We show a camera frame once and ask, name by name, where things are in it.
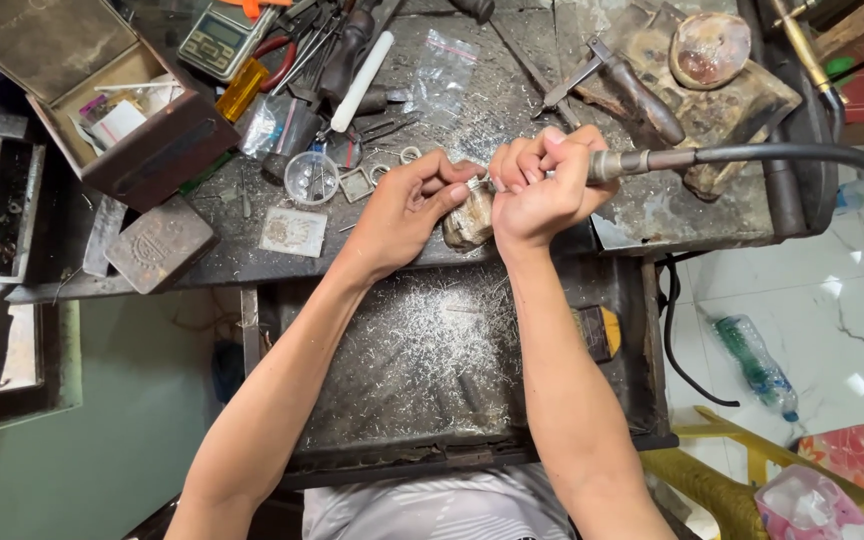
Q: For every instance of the dark steel mandrel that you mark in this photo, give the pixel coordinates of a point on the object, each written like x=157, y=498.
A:
x=783, y=187

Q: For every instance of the person's white shirt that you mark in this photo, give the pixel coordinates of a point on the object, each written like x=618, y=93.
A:
x=432, y=506

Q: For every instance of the person's right hand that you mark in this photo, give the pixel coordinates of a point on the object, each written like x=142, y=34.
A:
x=552, y=195

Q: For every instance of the metal tweezers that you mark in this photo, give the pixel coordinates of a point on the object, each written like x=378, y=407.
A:
x=387, y=127

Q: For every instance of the worn wooden bench pin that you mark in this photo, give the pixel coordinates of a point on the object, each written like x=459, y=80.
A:
x=469, y=221

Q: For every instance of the brass torch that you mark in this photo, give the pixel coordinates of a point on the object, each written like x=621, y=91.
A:
x=807, y=52

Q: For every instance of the small square metal frame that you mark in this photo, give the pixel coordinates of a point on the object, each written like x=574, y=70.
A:
x=356, y=184

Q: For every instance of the crumpled clear plastic bag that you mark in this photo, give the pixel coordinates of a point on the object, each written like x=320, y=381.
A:
x=274, y=126

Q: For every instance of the flat small plastic bag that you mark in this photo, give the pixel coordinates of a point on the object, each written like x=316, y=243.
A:
x=293, y=232

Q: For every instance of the pink plastic bag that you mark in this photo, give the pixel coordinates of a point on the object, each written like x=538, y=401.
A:
x=814, y=506

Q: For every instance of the person's left hand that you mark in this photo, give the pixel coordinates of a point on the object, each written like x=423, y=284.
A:
x=394, y=217

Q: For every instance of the flat metal bar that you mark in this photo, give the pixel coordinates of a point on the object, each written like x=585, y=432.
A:
x=104, y=236

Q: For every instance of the open rusty metal box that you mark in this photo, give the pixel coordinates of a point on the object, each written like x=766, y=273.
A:
x=102, y=97

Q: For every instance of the round clear plastic container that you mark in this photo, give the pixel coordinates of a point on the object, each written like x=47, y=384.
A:
x=311, y=178

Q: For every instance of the burnt soldering block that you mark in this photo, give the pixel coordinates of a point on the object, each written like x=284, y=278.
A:
x=747, y=112

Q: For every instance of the long metal tray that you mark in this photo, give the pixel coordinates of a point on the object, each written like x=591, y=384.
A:
x=8, y=210

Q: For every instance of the metal drawer with silver filings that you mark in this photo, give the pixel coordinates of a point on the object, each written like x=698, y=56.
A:
x=417, y=352

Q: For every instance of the yellow and black small box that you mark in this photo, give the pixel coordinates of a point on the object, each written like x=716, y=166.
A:
x=601, y=332

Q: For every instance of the embossed metal block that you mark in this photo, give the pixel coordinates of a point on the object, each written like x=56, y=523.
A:
x=160, y=245

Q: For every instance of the amber plastic piece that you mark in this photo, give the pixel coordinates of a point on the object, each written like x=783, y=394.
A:
x=241, y=90

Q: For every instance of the plastic water bottle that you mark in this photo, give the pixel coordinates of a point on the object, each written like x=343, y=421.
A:
x=754, y=367

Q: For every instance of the digital pocket scale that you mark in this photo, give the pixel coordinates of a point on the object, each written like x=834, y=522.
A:
x=223, y=39

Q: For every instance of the bundle of metal hand tools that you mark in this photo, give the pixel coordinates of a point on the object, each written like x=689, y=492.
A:
x=312, y=34

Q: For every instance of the red floral cloth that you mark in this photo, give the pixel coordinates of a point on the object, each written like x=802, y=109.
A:
x=863, y=454

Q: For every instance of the white plastic rod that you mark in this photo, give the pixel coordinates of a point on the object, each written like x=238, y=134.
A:
x=362, y=81

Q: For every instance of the clear zip bag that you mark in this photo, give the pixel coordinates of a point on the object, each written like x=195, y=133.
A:
x=443, y=71

